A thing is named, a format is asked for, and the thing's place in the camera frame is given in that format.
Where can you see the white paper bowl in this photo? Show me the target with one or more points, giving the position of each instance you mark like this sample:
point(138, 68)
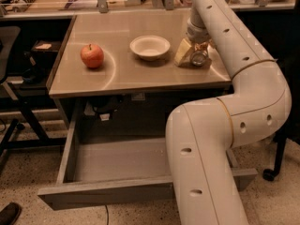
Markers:
point(149, 48)

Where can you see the black office chair left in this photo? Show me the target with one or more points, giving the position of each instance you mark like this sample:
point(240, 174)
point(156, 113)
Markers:
point(8, 35)

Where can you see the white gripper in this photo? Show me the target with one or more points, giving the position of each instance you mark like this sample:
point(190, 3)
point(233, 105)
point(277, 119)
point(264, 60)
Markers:
point(198, 34)

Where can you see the grey cabinet with steel top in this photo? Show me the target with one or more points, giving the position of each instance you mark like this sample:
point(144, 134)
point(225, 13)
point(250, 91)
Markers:
point(124, 72)

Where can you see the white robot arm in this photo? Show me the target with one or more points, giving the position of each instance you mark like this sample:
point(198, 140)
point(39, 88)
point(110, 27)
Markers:
point(218, 125)

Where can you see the red apple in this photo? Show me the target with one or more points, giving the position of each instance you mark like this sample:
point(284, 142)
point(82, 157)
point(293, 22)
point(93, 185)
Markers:
point(92, 56)

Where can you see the black box with label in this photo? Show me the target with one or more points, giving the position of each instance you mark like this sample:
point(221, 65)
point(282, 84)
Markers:
point(44, 52)

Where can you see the black office chair right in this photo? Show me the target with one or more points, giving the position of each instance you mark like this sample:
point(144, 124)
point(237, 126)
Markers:
point(280, 139)

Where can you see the black shoe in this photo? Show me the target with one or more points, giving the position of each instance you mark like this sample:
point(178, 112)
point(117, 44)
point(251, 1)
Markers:
point(10, 214)

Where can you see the black office chair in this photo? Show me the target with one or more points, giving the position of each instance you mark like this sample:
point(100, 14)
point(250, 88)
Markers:
point(8, 35)
point(280, 139)

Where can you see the black device under counter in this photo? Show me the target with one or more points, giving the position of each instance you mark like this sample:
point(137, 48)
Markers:
point(105, 104)

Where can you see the grey open top drawer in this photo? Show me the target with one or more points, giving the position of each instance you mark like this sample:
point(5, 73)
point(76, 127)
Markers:
point(142, 154)

